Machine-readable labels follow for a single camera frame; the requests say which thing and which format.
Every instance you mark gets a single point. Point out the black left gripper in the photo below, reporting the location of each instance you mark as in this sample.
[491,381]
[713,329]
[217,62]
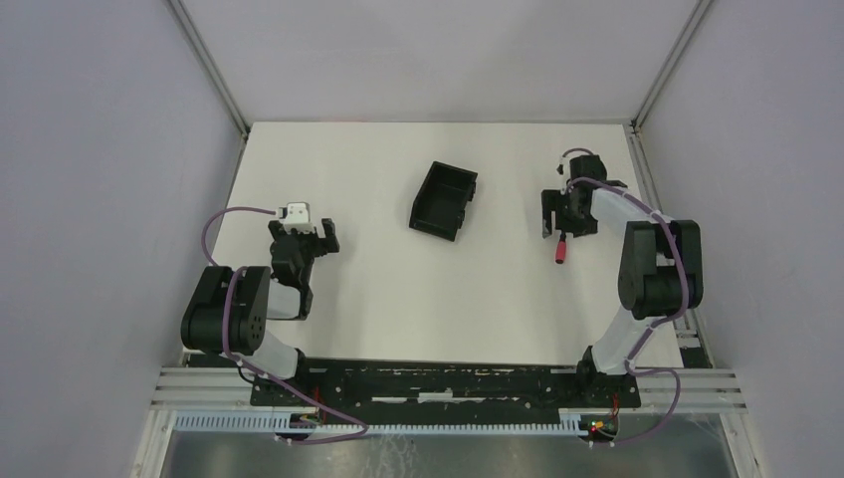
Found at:
[303,239]

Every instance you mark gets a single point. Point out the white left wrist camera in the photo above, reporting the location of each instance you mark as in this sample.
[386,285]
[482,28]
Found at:
[295,217]

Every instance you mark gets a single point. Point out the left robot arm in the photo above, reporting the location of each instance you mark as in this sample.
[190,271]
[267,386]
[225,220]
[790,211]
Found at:
[229,311]

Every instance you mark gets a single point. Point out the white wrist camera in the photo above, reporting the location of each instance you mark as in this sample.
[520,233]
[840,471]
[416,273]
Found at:
[563,170]
[295,217]

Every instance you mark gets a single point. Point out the red handled screwdriver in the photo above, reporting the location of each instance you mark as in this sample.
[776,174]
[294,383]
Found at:
[561,248]

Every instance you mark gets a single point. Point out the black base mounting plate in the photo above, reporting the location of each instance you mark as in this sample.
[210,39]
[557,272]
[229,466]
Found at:
[391,392]

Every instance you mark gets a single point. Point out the aluminium frame rail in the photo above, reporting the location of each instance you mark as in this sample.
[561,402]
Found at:
[703,391]

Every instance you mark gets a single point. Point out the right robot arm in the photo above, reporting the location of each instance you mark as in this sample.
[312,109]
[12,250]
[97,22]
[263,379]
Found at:
[660,274]

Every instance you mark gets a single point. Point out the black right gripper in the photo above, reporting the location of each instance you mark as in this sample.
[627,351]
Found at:
[568,215]

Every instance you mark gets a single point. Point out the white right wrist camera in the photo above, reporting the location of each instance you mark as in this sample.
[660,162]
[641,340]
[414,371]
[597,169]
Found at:
[563,170]

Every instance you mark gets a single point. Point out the black plastic bin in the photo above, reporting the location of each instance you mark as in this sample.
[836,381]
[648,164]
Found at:
[439,208]

